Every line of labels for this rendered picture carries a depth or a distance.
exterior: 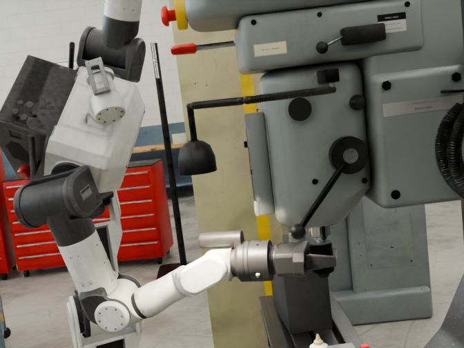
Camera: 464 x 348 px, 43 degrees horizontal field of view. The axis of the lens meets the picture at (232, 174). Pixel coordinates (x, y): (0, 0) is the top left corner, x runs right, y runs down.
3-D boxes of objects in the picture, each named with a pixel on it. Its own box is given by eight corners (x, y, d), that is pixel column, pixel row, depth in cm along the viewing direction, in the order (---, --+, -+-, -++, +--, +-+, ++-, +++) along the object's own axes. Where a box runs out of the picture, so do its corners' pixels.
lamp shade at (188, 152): (172, 175, 113) (168, 143, 112) (202, 168, 118) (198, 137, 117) (193, 176, 108) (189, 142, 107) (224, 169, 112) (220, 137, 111)
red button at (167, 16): (161, 25, 115) (159, 5, 114) (163, 27, 118) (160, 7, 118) (178, 23, 115) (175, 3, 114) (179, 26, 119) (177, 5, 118)
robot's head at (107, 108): (93, 130, 131) (96, 108, 123) (83, 92, 134) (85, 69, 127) (122, 126, 133) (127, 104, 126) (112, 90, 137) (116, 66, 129)
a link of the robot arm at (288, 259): (302, 246, 118) (244, 248, 121) (306, 291, 119) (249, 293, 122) (308, 230, 130) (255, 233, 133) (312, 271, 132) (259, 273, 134)
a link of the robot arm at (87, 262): (86, 340, 132) (47, 254, 126) (103, 308, 144) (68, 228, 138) (133, 329, 130) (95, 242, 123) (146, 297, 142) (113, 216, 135)
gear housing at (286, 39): (245, 71, 106) (238, 15, 105) (238, 76, 130) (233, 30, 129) (427, 50, 107) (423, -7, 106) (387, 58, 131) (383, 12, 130)
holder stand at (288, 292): (289, 335, 157) (282, 263, 154) (273, 306, 179) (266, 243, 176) (333, 328, 158) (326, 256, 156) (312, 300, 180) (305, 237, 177)
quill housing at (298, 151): (281, 237, 112) (262, 70, 108) (270, 216, 133) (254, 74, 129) (379, 225, 113) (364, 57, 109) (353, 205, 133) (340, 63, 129)
